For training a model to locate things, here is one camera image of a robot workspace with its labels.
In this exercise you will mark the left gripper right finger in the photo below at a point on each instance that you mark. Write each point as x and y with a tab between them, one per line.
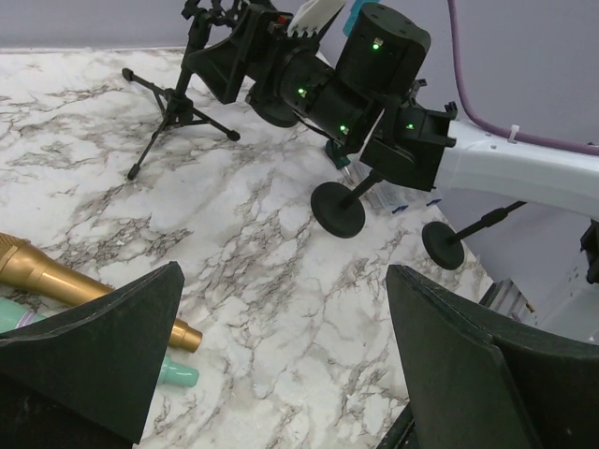
478	379

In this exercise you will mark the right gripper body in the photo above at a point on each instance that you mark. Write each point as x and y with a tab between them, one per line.
344	100

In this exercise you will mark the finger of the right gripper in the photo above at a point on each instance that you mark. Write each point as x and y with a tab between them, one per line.
224	65

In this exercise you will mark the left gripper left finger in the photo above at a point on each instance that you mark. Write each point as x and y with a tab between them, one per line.
85	377

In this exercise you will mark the black round-base clip stand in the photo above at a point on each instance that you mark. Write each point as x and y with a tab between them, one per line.
265	99

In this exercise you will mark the black tripod mic stand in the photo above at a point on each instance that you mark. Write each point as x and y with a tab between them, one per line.
177	109

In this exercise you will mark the mint green microphone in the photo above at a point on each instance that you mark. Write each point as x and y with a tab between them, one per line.
14	315

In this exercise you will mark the black round-base shock-mount stand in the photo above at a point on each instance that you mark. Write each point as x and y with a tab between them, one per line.
338	208

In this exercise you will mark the gold microphone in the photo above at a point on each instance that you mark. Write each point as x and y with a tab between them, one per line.
25	267

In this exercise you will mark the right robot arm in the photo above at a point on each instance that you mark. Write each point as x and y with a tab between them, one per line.
454	148

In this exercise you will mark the black right side mic stand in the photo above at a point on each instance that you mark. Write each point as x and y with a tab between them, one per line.
443	244

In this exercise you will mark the clear plastic screw box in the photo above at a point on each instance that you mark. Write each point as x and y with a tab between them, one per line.
388	197

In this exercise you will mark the green handle screwdriver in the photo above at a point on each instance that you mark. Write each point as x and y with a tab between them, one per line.
334	152

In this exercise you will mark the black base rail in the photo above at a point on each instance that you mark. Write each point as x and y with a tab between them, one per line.
402	434

